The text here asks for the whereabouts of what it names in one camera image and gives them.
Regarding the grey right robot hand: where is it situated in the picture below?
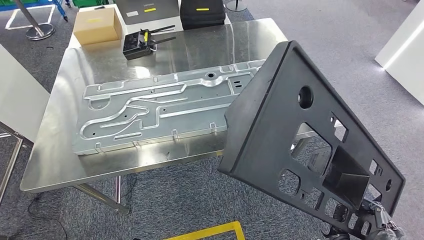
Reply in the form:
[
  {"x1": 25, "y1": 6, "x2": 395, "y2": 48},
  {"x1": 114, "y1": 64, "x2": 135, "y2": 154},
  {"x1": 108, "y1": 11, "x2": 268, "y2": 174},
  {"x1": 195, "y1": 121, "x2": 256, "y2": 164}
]
[{"x1": 362, "y1": 198, "x2": 407, "y2": 240}]

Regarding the black plastic plate bracket part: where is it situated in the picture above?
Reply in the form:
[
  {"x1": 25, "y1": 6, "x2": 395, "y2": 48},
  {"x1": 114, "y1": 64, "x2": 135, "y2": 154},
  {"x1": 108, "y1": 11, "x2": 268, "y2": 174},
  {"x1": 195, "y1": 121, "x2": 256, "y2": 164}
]
[{"x1": 217, "y1": 40, "x2": 407, "y2": 239}]

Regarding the stainless steel workbench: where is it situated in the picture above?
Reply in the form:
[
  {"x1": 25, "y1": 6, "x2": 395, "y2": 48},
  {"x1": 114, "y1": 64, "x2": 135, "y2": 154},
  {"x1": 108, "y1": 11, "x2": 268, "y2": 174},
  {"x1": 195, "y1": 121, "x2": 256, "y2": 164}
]
[{"x1": 19, "y1": 18, "x2": 319, "y2": 216}]

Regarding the chrome stanchion with round base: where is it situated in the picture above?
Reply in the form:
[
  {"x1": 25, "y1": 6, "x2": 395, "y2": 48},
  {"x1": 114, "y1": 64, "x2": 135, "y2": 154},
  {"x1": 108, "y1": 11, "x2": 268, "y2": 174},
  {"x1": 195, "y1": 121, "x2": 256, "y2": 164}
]
[
  {"x1": 226, "y1": 0, "x2": 248, "y2": 12},
  {"x1": 13, "y1": 0, "x2": 56, "y2": 41}
]

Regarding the stamped silver metal panel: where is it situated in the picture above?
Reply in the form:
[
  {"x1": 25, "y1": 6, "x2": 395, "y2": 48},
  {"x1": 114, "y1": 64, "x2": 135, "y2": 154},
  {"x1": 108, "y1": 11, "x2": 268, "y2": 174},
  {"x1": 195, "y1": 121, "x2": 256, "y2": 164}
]
[{"x1": 72, "y1": 59, "x2": 267, "y2": 156}]

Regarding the black carrying case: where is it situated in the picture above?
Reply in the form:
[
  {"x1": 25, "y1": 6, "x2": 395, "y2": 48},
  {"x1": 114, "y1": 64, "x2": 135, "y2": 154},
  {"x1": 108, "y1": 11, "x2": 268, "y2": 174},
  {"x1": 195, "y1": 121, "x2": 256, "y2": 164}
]
[{"x1": 179, "y1": 0, "x2": 227, "y2": 31}]

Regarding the black remote with antennas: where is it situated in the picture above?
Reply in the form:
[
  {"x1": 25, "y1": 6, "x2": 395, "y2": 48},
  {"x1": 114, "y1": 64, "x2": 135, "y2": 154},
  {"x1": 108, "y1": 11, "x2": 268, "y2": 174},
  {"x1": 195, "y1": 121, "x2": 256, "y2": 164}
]
[{"x1": 122, "y1": 24, "x2": 177, "y2": 61}]

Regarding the grey laptop box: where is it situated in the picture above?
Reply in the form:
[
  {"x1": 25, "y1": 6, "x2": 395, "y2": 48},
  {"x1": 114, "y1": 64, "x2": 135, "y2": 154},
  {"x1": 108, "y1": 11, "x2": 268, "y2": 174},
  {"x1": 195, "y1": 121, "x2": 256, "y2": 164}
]
[{"x1": 114, "y1": 0, "x2": 181, "y2": 26}]

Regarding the white low table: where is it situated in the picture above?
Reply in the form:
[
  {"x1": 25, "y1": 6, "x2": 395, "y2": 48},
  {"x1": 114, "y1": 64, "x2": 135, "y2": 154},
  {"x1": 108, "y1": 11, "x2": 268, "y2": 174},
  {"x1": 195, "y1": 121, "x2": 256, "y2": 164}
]
[{"x1": 67, "y1": 3, "x2": 233, "y2": 51}]

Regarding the brown cardboard box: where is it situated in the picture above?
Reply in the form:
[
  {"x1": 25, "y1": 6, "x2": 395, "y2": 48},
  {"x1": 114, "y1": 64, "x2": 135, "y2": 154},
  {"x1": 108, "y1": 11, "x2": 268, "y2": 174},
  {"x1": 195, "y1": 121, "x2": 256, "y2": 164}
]
[{"x1": 72, "y1": 7, "x2": 123, "y2": 46}]

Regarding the green plastic crate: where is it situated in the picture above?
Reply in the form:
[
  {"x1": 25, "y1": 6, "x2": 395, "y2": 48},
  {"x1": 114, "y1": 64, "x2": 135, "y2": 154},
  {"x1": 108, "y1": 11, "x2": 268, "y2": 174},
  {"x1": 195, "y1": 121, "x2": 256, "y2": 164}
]
[{"x1": 72, "y1": 0, "x2": 115, "y2": 9}]

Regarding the stainless steel side table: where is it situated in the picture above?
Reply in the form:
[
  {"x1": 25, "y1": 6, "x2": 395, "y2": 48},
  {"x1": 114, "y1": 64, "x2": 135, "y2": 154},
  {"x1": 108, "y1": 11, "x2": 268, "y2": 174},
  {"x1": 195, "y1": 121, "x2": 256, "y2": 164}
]
[{"x1": 0, "y1": 122, "x2": 25, "y2": 205}]

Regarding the white cabinet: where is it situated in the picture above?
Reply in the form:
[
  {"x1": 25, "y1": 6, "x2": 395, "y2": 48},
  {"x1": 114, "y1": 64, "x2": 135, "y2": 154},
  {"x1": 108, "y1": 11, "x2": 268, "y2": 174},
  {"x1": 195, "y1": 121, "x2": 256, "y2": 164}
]
[{"x1": 0, "y1": 43, "x2": 51, "y2": 143}]

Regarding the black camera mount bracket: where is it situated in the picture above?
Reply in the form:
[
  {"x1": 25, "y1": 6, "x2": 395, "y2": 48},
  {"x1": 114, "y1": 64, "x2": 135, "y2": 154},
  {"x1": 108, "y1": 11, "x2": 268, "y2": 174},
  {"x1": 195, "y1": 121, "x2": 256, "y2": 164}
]
[{"x1": 320, "y1": 225, "x2": 351, "y2": 240}]

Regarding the white lit pedestal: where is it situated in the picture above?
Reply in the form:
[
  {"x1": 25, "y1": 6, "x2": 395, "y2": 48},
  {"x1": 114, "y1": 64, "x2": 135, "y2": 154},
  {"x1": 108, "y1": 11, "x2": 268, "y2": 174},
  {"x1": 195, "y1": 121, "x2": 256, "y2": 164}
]
[{"x1": 374, "y1": 6, "x2": 424, "y2": 107}]

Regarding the black floor power cable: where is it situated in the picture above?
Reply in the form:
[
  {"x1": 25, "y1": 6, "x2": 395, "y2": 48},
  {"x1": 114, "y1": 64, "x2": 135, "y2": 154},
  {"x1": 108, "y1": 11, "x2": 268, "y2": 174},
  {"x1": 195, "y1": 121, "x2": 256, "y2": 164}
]
[{"x1": 26, "y1": 195, "x2": 69, "y2": 240}]

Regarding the blue cart frame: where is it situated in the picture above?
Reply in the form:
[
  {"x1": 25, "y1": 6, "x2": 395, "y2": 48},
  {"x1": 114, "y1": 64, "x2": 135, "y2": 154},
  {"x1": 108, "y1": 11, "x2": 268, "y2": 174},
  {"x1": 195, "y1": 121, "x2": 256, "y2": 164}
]
[{"x1": 52, "y1": 0, "x2": 69, "y2": 22}]

